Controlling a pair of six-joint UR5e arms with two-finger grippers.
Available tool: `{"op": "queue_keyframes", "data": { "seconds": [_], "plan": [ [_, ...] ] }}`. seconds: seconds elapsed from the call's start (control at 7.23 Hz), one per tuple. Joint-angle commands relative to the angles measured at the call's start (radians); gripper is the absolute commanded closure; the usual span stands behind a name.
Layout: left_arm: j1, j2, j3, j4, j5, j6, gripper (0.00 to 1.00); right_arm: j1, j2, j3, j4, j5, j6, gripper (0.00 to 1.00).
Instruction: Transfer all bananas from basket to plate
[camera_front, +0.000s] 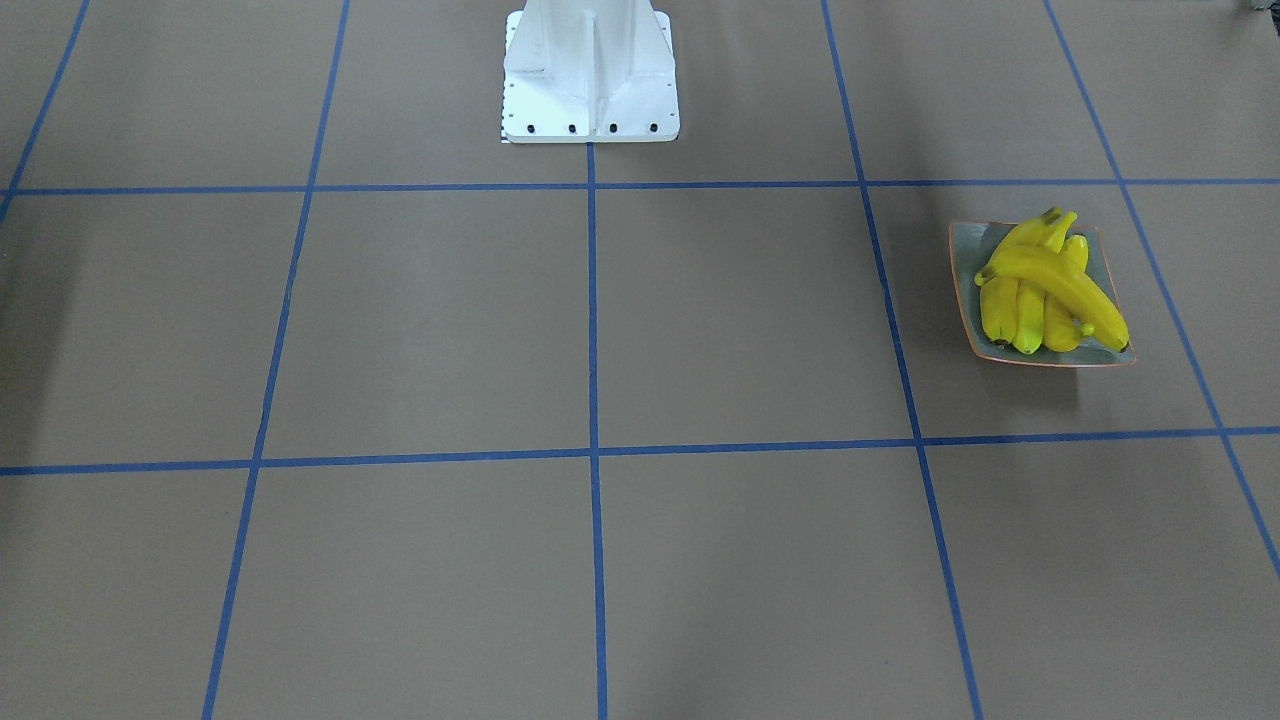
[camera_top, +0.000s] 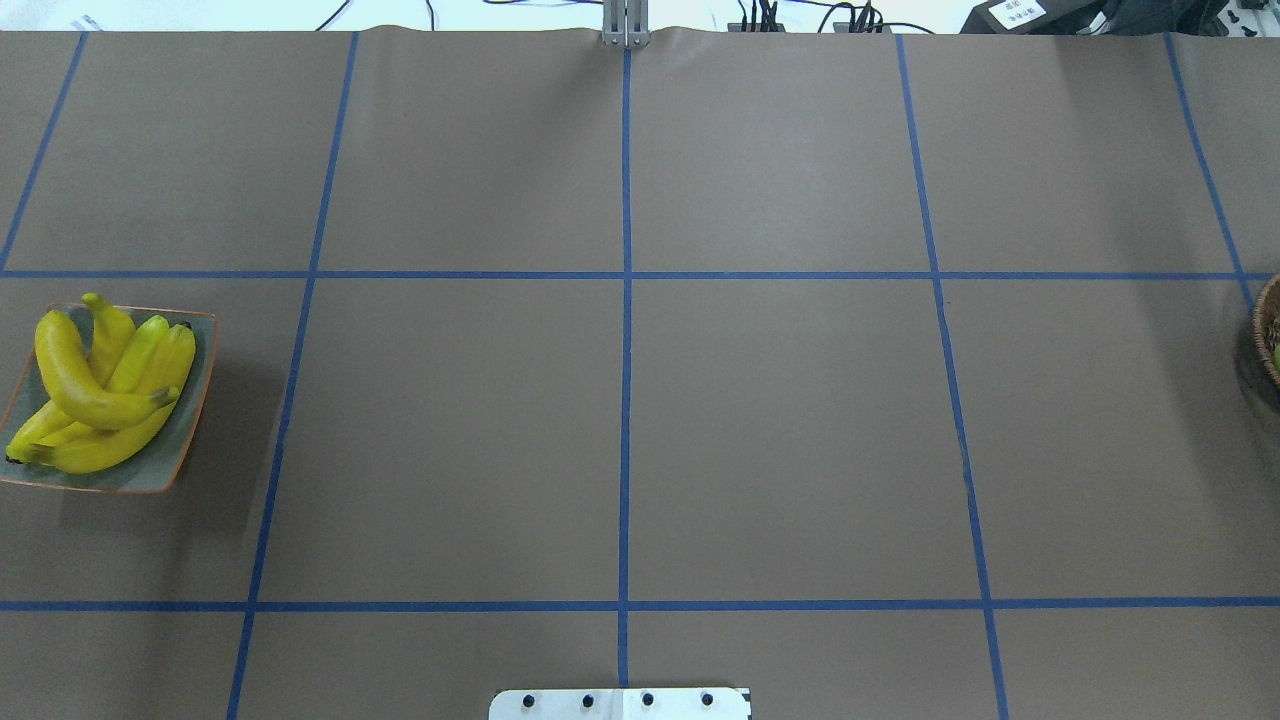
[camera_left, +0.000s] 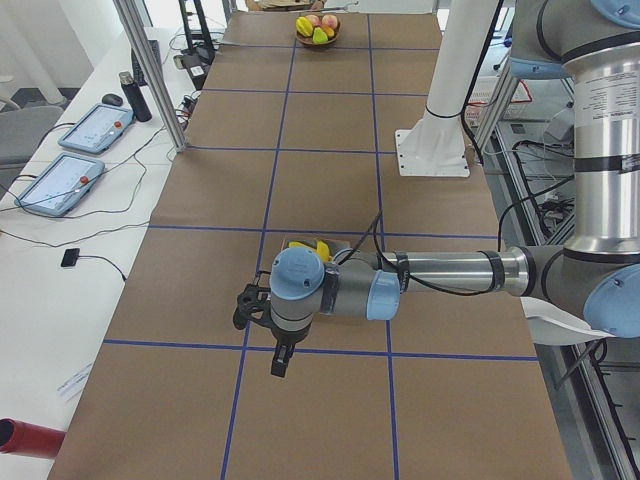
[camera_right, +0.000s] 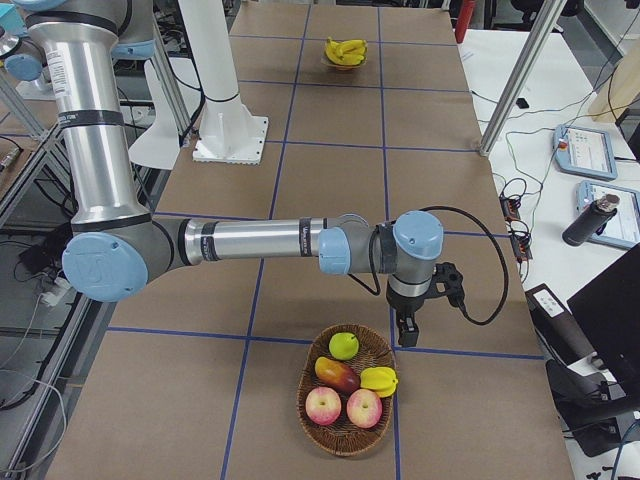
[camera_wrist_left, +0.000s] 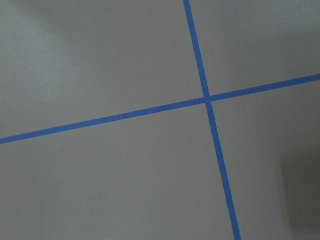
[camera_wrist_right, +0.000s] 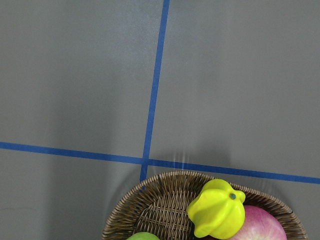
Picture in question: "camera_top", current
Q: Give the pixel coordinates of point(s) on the yellow banana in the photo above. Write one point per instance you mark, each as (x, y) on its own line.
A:
(70, 384)
(84, 451)
(112, 331)
(134, 360)

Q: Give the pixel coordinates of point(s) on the grey square ceramic plate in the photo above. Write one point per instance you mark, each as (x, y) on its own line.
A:
(195, 400)

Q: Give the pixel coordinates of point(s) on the brown wicker basket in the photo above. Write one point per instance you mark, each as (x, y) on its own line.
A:
(1265, 329)

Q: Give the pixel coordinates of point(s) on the brown paper table mat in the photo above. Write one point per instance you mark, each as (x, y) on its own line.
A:
(885, 377)

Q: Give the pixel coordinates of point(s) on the black box with label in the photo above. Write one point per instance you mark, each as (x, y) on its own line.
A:
(1036, 18)

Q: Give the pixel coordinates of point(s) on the aluminium frame post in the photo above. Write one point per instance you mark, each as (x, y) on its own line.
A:
(625, 23)

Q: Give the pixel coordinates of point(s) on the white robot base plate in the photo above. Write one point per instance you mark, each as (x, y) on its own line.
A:
(623, 703)

